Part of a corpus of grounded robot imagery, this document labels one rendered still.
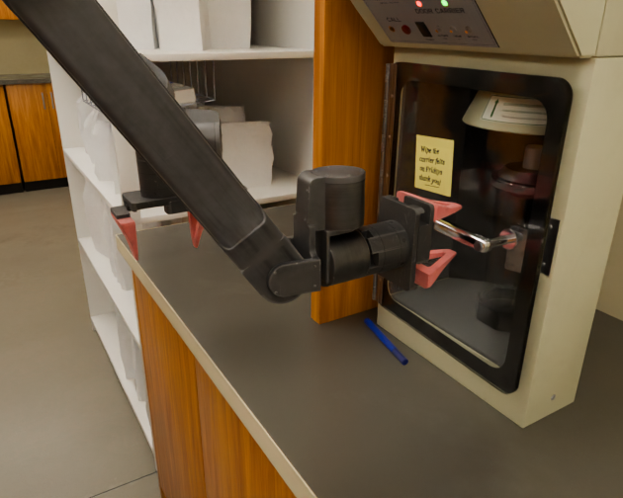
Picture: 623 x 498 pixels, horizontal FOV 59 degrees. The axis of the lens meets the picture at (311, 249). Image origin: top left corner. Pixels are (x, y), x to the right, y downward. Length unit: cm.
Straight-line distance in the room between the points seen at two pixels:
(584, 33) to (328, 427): 55
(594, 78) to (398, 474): 49
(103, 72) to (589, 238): 57
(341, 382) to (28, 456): 163
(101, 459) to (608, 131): 192
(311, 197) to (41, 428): 199
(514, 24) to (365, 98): 33
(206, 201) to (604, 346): 75
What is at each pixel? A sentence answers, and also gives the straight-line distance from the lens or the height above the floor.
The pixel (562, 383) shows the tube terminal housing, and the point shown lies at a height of 99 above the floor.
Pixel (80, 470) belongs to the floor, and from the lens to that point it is 219.
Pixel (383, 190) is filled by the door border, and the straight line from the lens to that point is 89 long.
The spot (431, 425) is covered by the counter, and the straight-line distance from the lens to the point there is 79.
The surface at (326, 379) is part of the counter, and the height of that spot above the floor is 94.
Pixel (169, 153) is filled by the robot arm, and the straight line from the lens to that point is 50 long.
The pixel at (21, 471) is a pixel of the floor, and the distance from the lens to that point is 227.
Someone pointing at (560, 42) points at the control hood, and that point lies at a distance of 63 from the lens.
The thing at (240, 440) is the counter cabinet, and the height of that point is 79.
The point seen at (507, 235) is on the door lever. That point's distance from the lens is 70.
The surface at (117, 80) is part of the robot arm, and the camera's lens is 49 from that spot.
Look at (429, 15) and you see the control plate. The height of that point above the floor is 145.
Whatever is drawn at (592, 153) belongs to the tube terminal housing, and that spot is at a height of 131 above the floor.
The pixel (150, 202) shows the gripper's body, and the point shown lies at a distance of 84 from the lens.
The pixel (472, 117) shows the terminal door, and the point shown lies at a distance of 73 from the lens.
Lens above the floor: 144
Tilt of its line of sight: 23 degrees down
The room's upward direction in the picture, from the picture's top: 1 degrees clockwise
